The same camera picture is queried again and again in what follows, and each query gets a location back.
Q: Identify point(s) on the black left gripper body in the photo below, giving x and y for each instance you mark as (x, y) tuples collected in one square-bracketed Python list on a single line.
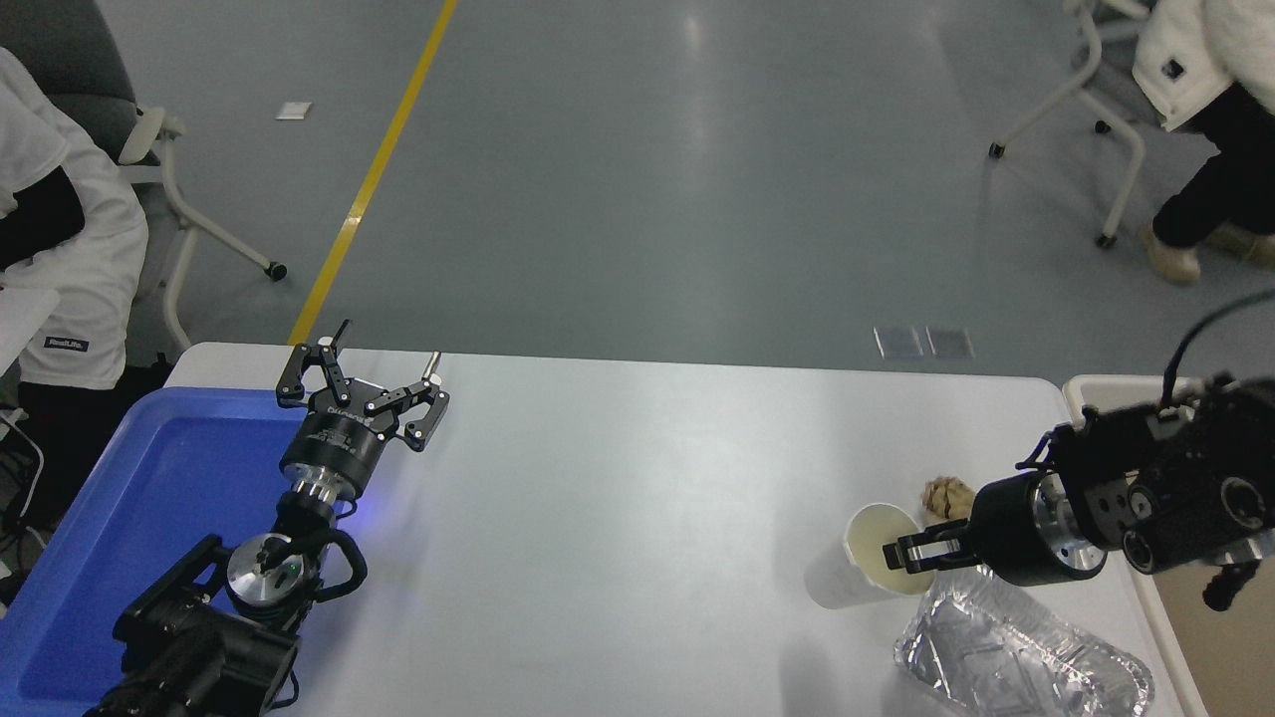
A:
[(334, 448)]

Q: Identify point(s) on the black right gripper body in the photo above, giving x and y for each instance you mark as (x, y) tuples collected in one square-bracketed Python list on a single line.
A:
[(1008, 533)]

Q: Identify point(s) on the white paper cup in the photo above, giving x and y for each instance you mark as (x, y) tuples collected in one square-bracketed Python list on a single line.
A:
[(842, 583)]

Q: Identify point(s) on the crumpled tan paper ball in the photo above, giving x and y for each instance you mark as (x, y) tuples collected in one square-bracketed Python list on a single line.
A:
[(946, 496)]

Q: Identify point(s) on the silver foil tray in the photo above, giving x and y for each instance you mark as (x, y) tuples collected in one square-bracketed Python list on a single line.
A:
[(1006, 657)]

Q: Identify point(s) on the blue plastic tray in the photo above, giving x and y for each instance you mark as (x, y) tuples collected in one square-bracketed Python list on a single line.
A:
[(149, 498)]

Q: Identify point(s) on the silver floor plate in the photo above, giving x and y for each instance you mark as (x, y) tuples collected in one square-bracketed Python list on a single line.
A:
[(898, 343), (949, 343)]

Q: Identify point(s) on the large pale bin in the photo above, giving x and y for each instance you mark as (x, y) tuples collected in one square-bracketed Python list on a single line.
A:
[(1200, 657)]

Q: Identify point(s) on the person beside grey chair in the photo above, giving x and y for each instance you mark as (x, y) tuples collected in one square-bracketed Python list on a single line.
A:
[(80, 269)]

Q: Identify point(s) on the grey office chair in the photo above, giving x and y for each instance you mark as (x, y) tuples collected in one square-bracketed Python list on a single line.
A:
[(60, 45)]

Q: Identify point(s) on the white-frame chair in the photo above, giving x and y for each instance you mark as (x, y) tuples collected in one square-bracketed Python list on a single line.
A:
[(1131, 164)]

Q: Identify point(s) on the person beside white-frame chair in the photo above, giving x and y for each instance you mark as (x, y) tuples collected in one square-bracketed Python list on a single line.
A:
[(1210, 50)]

